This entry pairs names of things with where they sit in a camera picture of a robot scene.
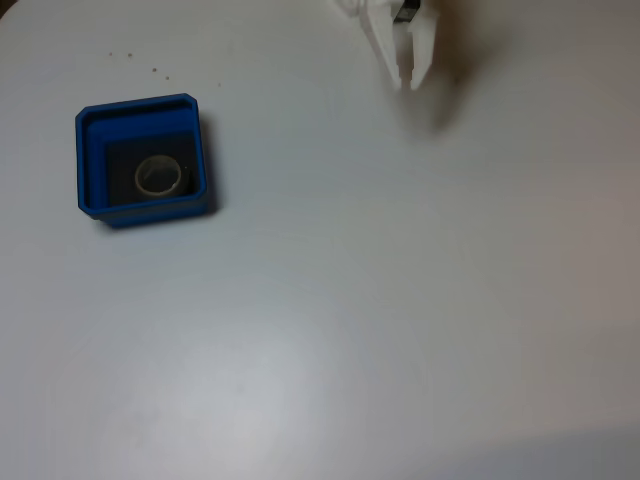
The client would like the black tape roll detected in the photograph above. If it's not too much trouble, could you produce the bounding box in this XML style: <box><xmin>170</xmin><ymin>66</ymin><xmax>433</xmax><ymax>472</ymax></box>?
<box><xmin>122</xmin><ymin>148</ymin><xmax>197</xmax><ymax>200</ymax></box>

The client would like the blue plastic box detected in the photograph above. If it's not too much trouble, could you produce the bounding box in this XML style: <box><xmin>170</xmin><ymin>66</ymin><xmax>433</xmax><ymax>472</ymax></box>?
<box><xmin>74</xmin><ymin>92</ymin><xmax>217</xmax><ymax>230</ymax></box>

